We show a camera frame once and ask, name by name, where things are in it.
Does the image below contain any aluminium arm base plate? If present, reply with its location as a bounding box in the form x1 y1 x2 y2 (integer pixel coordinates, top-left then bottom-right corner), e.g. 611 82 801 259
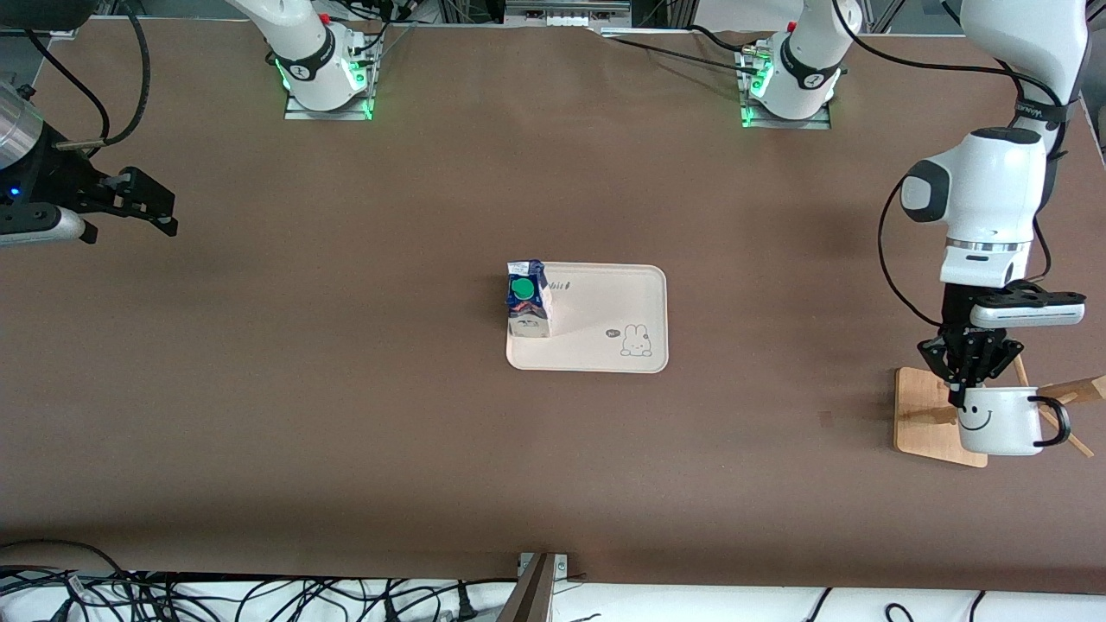
739 39 833 131
284 26 375 122

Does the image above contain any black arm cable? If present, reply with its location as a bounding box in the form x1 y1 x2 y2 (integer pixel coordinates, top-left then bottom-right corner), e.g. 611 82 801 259
831 0 1057 327
24 0 153 152

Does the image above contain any blue white milk carton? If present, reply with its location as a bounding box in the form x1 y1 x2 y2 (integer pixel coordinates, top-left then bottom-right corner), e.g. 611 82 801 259
505 259 554 340

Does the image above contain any white power strip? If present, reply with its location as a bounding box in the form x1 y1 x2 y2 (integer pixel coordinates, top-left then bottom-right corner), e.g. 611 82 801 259
505 0 632 28

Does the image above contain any white smiley mug black handle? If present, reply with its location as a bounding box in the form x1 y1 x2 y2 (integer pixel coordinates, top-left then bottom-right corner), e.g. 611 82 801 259
955 386 1073 457

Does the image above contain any wooden mug tree stand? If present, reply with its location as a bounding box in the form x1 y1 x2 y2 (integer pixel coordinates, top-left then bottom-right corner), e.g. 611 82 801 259
894 335 1106 469

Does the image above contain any silver metal bracket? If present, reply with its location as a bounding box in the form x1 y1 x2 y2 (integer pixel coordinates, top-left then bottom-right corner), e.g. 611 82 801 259
517 551 570 581

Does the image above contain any dark metal bar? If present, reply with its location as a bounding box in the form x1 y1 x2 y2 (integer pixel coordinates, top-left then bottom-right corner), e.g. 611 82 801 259
497 553 556 622

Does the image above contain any cream rabbit print tray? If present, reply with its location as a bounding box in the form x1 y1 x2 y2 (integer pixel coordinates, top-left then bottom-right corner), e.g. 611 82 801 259
505 262 671 374

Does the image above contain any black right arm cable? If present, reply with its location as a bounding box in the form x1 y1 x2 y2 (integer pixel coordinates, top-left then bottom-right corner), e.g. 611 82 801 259
24 0 153 152

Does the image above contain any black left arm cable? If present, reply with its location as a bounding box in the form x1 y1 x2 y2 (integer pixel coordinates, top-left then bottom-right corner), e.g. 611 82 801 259
831 0 1057 327

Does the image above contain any long black table cable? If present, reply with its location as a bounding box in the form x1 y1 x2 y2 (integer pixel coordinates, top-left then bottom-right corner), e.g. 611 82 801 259
603 36 766 79

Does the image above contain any thick black looped cable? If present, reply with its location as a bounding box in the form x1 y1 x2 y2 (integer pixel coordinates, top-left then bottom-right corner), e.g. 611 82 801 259
0 539 132 599

